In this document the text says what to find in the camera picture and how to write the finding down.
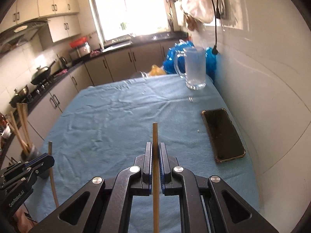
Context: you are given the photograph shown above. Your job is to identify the black smartphone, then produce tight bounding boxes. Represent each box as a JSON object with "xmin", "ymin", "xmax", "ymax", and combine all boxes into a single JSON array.
[{"xmin": 201, "ymin": 108, "xmax": 246, "ymax": 163}]

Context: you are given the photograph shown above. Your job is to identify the hanging plastic bags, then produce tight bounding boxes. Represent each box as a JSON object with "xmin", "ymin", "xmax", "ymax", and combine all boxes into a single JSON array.
[{"xmin": 168, "ymin": 0, "xmax": 219, "ymax": 32}]

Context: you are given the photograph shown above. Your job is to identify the yellow plastic bag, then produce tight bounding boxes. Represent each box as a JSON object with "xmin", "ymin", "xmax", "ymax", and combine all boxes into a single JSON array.
[{"xmin": 148, "ymin": 65, "xmax": 166, "ymax": 77}]

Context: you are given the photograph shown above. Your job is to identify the kitchen window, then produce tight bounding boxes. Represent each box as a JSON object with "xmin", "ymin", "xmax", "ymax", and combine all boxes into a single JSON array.
[{"xmin": 89, "ymin": 0, "xmax": 169, "ymax": 43}]

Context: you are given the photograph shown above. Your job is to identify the lower kitchen cabinets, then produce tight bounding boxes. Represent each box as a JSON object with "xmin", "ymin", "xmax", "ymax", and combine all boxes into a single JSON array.
[{"xmin": 0, "ymin": 38, "xmax": 185, "ymax": 170}]

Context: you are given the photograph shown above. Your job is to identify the wooden chopstick six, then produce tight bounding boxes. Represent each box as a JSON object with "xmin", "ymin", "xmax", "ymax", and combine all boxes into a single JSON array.
[{"xmin": 152, "ymin": 123, "xmax": 160, "ymax": 233}]

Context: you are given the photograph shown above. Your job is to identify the wooden chopstick two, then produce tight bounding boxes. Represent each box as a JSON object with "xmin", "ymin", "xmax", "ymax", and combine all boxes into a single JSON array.
[{"xmin": 7, "ymin": 111, "xmax": 29, "ymax": 156}]

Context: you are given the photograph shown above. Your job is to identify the red basin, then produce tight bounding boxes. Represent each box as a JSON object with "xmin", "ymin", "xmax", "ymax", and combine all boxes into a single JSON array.
[{"xmin": 70, "ymin": 36, "xmax": 87, "ymax": 48}]

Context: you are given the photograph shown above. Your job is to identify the black power cable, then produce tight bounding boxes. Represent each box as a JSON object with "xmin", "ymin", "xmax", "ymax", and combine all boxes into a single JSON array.
[{"xmin": 206, "ymin": 0, "xmax": 220, "ymax": 56}]

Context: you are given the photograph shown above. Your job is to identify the blue plastic bag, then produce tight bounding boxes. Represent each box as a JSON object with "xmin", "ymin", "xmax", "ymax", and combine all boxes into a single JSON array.
[{"xmin": 163, "ymin": 41, "xmax": 218, "ymax": 83}]

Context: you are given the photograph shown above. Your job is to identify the clear glass mug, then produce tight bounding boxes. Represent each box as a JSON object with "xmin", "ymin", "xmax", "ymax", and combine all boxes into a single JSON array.
[{"xmin": 173, "ymin": 46, "xmax": 206, "ymax": 90}]

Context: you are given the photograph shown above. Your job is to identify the black kettle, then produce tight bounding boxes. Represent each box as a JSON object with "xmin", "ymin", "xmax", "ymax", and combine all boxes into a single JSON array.
[{"xmin": 59, "ymin": 56, "xmax": 67, "ymax": 70}]

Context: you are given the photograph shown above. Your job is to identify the person's left hand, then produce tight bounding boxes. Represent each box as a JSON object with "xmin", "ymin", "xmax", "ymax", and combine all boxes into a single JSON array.
[{"xmin": 15, "ymin": 208, "xmax": 38, "ymax": 233}]

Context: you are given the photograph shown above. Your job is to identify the wooden chopstick four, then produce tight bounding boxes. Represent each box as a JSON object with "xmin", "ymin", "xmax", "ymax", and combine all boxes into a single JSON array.
[{"xmin": 21, "ymin": 104, "xmax": 32, "ymax": 150}]

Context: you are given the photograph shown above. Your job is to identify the wooden chopstick one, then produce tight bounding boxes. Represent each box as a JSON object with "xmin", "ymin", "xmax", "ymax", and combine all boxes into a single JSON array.
[{"xmin": 48, "ymin": 141, "xmax": 59, "ymax": 208}]

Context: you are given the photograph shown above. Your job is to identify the dark chopstick holder cup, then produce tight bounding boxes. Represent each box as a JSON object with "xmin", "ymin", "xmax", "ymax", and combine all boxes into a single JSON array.
[{"xmin": 21, "ymin": 145, "xmax": 49, "ymax": 179}]

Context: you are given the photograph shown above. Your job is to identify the upper kitchen cabinets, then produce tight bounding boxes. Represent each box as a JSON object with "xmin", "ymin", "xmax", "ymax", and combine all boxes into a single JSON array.
[{"xmin": 1, "ymin": 0, "xmax": 81, "ymax": 43}]

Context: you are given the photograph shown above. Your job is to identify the wooden chopstick three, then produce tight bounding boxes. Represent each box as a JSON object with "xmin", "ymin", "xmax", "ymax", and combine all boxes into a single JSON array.
[{"xmin": 16, "ymin": 103, "xmax": 30, "ymax": 151}]

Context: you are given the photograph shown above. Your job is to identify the kitchen cabinets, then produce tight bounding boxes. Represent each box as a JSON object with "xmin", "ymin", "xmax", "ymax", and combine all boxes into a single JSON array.
[
  {"xmin": 0, "ymin": 38, "xmax": 185, "ymax": 170},
  {"xmin": 1, "ymin": 0, "xmax": 81, "ymax": 43}
]

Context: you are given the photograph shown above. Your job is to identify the wall power socket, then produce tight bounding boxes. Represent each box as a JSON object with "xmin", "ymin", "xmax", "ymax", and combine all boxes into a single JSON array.
[{"xmin": 221, "ymin": 0, "xmax": 244, "ymax": 30}]

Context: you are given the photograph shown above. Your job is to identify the steel cooking pot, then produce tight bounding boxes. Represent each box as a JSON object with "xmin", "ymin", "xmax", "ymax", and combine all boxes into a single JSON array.
[{"xmin": 9, "ymin": 85, "xmax": 29, "ymax": 108}]

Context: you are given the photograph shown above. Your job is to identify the black wok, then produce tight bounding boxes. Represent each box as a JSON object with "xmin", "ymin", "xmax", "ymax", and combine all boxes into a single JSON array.
[{"xmin": 31, "ymin": 60, "xmax": 56, "ymax": 85}]

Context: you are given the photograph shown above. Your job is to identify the blue table cloth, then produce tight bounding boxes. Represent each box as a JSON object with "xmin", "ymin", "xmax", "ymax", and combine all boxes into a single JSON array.
[{"xmin": 24, "ymin": 74, "xmax": 260, "ymax": 233}]

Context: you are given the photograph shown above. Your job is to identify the range hood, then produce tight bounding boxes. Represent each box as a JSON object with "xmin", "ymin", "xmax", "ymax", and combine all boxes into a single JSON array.
[{"xmin": 1, "ymin": 19, "xmax": 48, "ymax": 55}]

